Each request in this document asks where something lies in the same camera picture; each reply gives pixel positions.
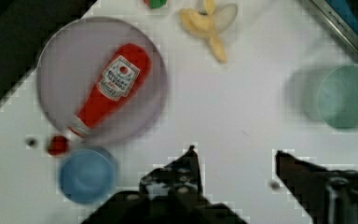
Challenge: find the blue bowl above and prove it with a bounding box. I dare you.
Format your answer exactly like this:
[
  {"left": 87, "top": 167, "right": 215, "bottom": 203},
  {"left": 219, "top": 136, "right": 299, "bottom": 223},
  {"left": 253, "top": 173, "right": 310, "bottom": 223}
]
[{"left": 57, "top": 147, "right": 117, "bottom": 204}]

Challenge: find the grey round plate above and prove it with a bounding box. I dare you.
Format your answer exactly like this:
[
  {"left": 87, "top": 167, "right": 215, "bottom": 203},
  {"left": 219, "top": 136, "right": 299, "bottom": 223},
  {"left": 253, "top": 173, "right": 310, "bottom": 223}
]
[{"left": 36, "top": 17, "right": 168, "bottom": 146}]

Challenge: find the red ketchup bottle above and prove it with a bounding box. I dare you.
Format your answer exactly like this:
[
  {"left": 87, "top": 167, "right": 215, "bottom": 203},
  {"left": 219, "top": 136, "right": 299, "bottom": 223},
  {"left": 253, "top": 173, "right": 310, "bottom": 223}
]
[{"left": 68, "top": 43, "right": 152, "bottom": 138}]

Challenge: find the green mug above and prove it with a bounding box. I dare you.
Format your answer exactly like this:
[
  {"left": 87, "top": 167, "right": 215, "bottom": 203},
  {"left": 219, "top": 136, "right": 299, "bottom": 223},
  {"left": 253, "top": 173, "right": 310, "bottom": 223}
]
[{"left": 287, "top": 63, "right": 358, "bottom": 130}]

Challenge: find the peeled toy banana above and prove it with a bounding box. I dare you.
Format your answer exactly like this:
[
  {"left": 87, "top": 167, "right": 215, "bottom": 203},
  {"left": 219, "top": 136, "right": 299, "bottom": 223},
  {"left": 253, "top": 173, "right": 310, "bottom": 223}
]
[{"left": 178, "top": 0, "right": 239, "bottom": 63}]

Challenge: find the red toy strawberry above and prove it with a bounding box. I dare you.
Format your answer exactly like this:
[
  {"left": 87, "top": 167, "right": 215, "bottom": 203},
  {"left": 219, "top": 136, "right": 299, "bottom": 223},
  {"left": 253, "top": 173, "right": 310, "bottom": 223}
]
[{"left": 47, "top": 135, "right": 69, "bottom": 156}]

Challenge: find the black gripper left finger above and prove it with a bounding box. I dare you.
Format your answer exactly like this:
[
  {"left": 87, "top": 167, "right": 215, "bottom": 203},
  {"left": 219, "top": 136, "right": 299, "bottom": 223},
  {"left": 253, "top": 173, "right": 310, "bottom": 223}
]
[{"left": 139, "top": 145, "right": 203, "bottom": 198}]

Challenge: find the pink green toy peach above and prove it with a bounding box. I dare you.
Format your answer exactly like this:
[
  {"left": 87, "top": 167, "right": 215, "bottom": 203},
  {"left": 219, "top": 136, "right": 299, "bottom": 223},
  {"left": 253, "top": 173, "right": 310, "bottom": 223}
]
[{"left": 143, "top": 0, "right": 168, "bottom": 9}]

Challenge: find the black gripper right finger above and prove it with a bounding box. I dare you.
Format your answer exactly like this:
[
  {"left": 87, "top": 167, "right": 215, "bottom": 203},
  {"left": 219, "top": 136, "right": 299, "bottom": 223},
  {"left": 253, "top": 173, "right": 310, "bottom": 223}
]
[{"left": 275, "top": 150, "right": 358, "bottom": 224}]

